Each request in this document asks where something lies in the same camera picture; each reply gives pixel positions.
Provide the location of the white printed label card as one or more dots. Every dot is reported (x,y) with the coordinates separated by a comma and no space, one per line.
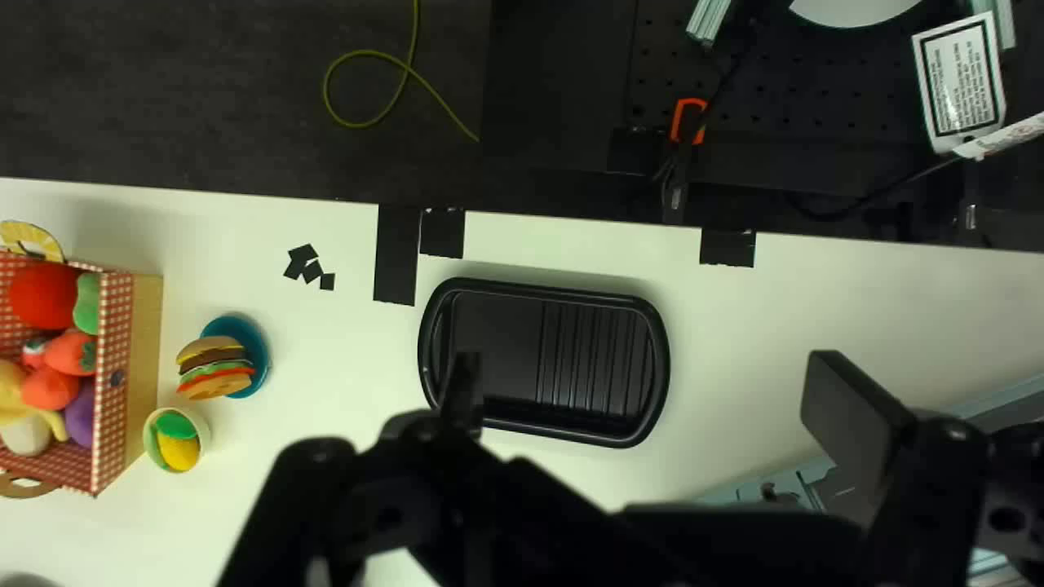
(960,84)

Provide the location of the red checkered basket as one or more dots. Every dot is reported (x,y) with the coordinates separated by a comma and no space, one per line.
(119,381)

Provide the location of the blue round plate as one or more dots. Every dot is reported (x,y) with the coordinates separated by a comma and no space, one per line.
(250,331)

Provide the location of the black tape strip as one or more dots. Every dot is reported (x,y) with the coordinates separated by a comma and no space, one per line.
(293,257)
(314,272)
(293,272)

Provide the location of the red toy tomato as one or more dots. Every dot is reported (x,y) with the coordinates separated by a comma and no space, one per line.
(44,296)

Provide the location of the black ribbed grill tray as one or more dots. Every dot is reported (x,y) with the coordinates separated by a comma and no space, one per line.
(542,360)

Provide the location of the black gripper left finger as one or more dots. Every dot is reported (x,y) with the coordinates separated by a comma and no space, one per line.
(361,509)

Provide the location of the toy burger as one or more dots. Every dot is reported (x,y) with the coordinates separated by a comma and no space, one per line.
(214,367)

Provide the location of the purple toy fruit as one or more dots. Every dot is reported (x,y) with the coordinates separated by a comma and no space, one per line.
(79,416)

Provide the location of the green yellow toy ball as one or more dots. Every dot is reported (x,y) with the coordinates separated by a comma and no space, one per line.
(173,441)

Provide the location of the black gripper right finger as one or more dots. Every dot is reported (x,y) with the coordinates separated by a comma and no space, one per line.
(923,477)

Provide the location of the pale yellow toy fruit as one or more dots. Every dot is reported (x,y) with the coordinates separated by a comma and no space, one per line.
(20,430)

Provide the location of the green toy vegetable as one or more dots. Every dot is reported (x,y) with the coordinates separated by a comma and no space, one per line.
(84,306)

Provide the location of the black table bracket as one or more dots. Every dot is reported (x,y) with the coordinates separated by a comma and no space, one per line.
(725,247)
(394,257)
(442,231)

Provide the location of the orange red toy fruit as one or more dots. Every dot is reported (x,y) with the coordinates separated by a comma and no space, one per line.
(70,355)

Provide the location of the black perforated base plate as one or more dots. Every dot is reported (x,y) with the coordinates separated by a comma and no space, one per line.
(825,99)

